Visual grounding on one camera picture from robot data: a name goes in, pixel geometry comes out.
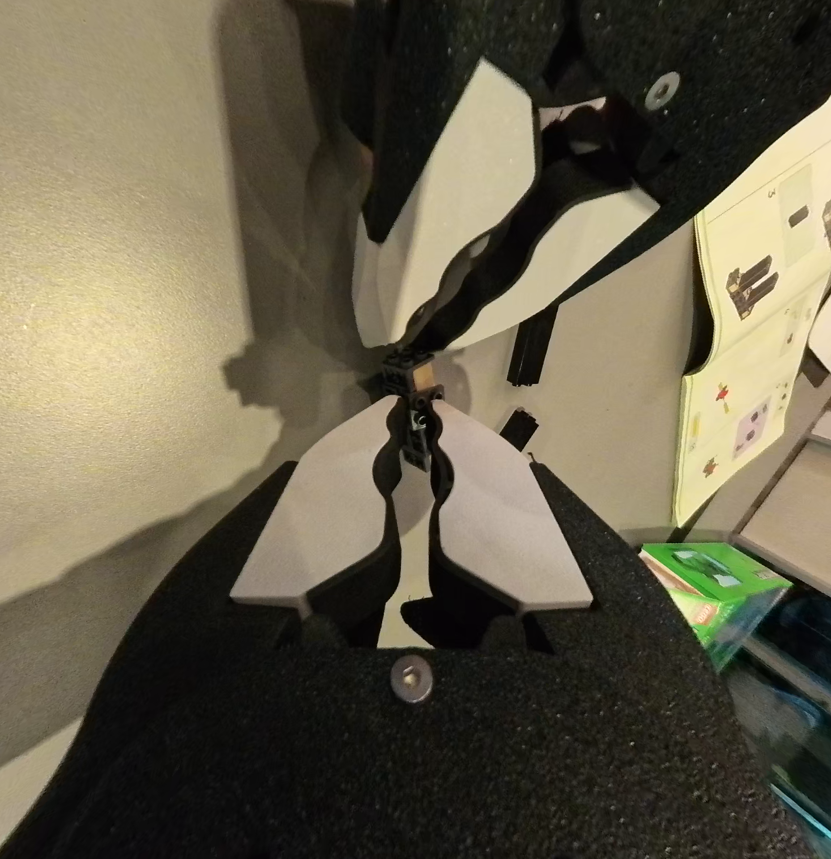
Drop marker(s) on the blue storage bin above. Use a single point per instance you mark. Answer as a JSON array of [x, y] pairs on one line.
[[811, 637]]

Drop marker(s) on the long black brick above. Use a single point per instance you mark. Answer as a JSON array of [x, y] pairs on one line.
[[521, 426], [533, 349]]

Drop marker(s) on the grey and yellow brick assembly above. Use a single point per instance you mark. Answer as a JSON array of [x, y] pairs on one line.
[[398, 376]]

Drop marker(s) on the grey desk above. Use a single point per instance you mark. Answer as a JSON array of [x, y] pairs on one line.
[[120, 268]]

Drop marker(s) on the green cardboard toy box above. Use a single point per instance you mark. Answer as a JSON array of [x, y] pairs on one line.
[[710, 570]]

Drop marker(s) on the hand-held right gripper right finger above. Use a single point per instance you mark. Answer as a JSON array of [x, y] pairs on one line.
[[509, 530]]

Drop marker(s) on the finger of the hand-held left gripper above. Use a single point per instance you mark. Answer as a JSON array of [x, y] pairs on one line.
[[576, 248], [455, 168]]

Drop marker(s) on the open instruction booklet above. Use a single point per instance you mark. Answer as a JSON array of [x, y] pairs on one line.
[[737, 376]]

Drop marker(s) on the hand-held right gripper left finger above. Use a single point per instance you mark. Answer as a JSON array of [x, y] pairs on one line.
[[321, 523]]

